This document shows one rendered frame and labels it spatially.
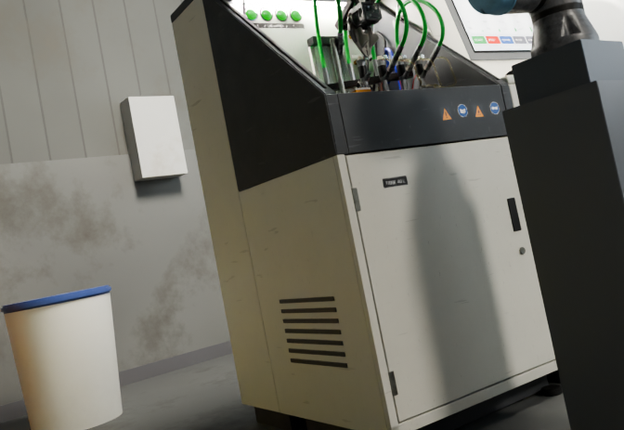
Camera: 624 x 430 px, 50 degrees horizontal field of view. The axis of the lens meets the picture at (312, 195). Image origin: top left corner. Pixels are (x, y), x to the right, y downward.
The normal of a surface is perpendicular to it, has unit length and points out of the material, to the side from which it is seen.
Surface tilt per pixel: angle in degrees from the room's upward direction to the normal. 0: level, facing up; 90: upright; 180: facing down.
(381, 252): 90
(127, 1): 90
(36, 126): 90
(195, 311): 90
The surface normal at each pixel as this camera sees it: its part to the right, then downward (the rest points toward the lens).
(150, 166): 0.59, -0.17
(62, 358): 0.30, -0.06
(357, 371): -0.83, 0.13
